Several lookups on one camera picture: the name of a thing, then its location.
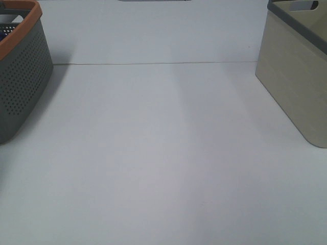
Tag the beige bin grey rim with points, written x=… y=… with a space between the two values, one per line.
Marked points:
x=292 y=64

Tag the grey perforated basket orange rim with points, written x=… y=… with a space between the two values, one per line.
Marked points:
x=26 y=65

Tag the blue item in basket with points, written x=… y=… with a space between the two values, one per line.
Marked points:
x=2 y=36

